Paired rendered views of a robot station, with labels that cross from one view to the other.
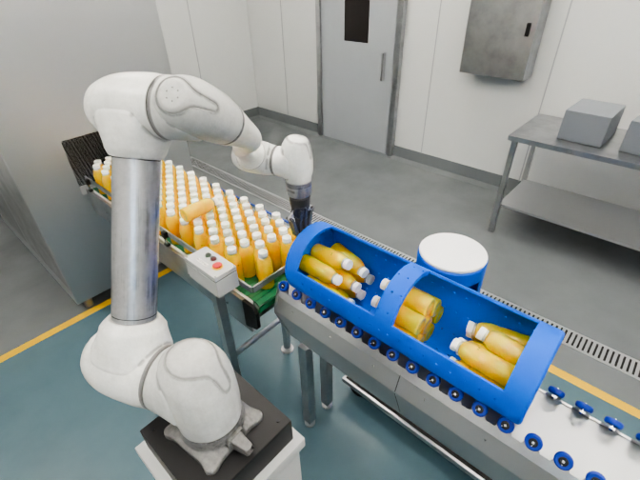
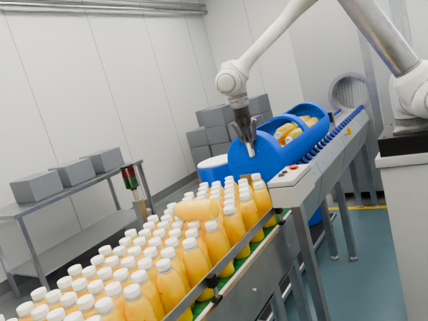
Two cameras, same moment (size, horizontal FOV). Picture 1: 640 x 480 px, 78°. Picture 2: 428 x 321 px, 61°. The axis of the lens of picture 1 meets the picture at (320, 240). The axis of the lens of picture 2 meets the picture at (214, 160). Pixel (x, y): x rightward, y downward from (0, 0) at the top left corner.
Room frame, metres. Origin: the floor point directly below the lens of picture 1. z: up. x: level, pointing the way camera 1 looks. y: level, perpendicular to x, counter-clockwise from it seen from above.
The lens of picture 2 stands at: (1.65, 1.72, 1.48)
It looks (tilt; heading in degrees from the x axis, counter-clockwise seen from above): 11 degrees down; 263
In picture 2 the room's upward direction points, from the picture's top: 15 degrees counter-clockwise
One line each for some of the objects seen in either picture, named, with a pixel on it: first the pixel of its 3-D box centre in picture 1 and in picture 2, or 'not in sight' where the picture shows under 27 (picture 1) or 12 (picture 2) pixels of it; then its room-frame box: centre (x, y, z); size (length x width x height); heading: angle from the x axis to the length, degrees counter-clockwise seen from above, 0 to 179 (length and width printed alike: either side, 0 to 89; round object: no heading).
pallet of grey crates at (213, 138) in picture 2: not in sight; (233, 141); (0.54, -3.98, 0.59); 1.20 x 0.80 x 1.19; 137
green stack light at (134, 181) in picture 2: not in sight; (131, 181); (1.82, 0.12, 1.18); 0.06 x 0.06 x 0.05
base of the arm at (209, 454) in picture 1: (217, 423); (414, 120); (0.55, 0.26, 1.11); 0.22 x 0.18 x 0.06; 53
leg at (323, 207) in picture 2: not in sight; (327, 221); (0.63, -0.74, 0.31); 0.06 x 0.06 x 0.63; 47
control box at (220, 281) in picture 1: (211, 270); (292, 185); (1.22, 0.43, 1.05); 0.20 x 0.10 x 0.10; 47
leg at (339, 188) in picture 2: not in sight; (346, 220); (0.53, -0.64, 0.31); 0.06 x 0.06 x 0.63; 47
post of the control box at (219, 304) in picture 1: (232, 361); (321, 311); (1.22, 0.43, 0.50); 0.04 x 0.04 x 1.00; 47
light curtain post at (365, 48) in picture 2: not in sight; (380, 130); (0.04, -0.79, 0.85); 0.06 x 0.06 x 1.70; 47
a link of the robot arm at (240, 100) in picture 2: (299, 187); (238, 100); (1.25, 0.07, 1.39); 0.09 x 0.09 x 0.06
